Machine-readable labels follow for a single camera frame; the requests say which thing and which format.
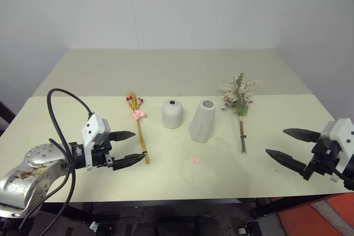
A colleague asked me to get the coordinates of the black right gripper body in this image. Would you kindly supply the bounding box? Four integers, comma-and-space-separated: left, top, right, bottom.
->
302, 136, 342, 181

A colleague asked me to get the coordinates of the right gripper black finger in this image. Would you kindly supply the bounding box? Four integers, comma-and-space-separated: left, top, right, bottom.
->
282, 128, 323, 144
265, 149, 309, 177

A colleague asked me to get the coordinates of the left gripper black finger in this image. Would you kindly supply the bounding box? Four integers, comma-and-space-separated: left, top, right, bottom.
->
112, 153, 147, 171
108, 130, 137, 143

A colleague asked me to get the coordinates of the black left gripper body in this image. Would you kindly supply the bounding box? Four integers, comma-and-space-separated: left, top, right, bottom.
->
90, 132, 116, 171

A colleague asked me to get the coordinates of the short round white vase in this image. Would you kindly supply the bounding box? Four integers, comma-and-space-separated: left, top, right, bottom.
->
161, 99, 185, 129

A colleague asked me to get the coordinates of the tall tapered white vase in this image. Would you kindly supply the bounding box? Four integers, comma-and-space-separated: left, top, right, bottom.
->
188, 99, 217, 144

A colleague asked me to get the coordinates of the yellow-stemmed red pink flower sprig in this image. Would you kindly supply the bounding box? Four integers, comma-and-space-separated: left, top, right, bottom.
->
124, 90, 152, 166

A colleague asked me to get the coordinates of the orange box with grey stripe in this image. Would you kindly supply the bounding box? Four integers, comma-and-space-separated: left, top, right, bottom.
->
276, 191, 354, 236

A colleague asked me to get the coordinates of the dried pink green flower bouquet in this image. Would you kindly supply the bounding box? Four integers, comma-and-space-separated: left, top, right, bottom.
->
221, 72, 262, 155

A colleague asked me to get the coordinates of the dark object beside table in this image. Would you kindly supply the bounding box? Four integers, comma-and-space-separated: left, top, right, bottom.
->
0, 100, 17, 135

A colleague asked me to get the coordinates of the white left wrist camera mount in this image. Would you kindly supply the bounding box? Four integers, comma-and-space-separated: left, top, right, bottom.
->
80, 112, 112, 172

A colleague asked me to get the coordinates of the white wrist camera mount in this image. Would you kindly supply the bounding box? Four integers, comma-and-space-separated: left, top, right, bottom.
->
80, 112, 112, 172
320, 118, 354, 184

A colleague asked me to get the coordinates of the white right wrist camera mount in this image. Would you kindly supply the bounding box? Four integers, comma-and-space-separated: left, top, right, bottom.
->
320, 118, 354, 184

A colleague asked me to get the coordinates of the black table frame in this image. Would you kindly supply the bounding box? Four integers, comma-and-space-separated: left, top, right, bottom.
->
41, 193, 342, 219

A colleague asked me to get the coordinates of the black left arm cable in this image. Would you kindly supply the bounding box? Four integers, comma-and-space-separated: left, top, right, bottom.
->
18, 88, 96, 231

